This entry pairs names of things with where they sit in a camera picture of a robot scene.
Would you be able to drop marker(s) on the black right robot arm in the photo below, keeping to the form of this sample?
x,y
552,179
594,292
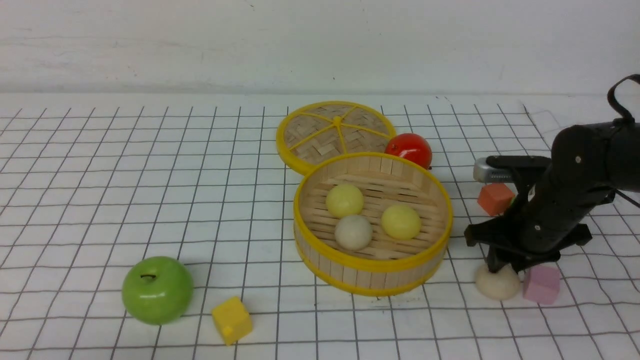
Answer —
x,y
589,164

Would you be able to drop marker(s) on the pink cube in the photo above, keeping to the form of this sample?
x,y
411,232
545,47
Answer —
x,y
541,284

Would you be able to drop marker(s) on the orange cube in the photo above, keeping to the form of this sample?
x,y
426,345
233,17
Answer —
x,y
495,198

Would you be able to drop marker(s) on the white bun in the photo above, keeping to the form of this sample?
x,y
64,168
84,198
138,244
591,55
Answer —
x,y
499,286
353,232

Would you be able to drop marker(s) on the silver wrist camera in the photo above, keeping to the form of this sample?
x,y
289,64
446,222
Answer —
x,y
508,168

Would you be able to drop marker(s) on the bamboo steamer tray yellow rim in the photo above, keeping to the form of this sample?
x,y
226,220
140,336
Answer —
x,y
387,267

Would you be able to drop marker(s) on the pale yellow bun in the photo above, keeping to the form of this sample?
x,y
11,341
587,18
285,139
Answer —
x,y
344,200
401,222

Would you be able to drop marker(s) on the red tomato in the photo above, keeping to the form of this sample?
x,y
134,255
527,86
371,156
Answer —
x,y
412,147

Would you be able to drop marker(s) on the woven bamboo steamer lid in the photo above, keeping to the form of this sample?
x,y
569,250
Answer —
x,y
318,132

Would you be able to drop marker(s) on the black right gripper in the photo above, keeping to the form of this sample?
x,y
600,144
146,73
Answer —
x,y
545,218

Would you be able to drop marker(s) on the yellow cube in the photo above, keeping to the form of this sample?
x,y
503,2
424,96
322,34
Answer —
x,y
232,320

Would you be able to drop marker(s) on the green apple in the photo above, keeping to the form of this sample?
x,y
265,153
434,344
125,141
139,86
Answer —
x,y
157,290

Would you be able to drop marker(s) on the white grid tablecloth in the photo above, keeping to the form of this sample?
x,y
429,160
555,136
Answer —
x,y
92,185

